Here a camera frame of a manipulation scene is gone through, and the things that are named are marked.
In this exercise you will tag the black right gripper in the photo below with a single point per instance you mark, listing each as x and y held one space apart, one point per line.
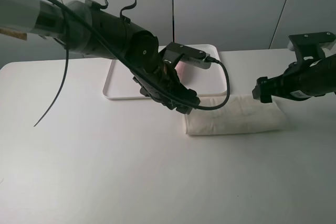
299 82

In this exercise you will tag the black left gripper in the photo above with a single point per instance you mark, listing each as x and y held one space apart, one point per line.
165 88

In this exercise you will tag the pink towel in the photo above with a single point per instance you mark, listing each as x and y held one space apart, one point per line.
180 70

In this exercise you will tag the white towel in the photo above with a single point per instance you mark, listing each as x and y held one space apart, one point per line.
240 115

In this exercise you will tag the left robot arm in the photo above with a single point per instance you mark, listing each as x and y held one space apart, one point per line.
85 28

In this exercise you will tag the white plastic tray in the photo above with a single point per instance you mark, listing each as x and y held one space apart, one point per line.
119 84

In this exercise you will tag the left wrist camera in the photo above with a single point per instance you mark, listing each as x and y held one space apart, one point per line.
186 54

